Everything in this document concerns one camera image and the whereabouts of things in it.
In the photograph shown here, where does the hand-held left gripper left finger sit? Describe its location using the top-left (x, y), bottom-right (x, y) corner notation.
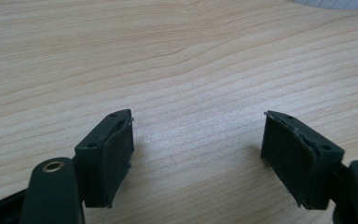
top-left (74, 108), bottom-right (135, 209)

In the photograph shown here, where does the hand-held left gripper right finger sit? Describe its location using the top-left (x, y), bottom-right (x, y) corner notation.
top-left (260, 109), bottom-right (345, 211)

